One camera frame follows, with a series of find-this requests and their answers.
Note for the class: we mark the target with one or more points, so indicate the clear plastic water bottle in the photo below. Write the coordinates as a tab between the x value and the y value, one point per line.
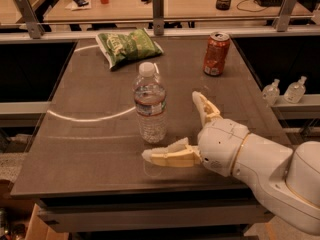
149	96

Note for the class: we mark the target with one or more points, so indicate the orange soda can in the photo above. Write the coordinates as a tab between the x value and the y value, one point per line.
216	53

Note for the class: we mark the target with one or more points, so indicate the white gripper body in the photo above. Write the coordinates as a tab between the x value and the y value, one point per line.
222	145

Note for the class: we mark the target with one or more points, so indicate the clear sanitizer bottle right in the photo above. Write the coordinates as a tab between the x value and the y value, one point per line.
295	90

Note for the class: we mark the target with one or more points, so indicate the green chip bag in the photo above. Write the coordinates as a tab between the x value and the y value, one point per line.
122	48

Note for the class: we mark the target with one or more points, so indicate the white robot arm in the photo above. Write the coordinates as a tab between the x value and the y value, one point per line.
285	181

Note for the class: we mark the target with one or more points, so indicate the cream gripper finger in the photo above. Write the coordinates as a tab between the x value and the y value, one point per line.
207	110
179	154

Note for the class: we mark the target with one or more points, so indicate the cardboard box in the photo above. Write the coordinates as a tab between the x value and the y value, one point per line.
38	230

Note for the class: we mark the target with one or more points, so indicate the grey metal bracket middle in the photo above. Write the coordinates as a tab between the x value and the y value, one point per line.
158	17

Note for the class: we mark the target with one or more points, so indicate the grey metal bracket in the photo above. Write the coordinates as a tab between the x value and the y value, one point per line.
34	27
158	17
281	22

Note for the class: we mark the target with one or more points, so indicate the clear sanitizer bottle left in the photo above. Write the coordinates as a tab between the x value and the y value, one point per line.
271	92

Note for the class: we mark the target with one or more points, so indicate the grey metal bracket left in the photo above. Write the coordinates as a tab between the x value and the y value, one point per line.
34	27

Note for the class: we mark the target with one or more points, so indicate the grey metal bracket right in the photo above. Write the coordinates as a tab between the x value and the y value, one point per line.
281	22

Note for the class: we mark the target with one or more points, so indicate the black mesh cup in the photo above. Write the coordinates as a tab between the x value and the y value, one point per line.
223	4

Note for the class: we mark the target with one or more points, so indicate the clear sanitizer bottle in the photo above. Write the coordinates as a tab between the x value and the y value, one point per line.
271	92
295	90

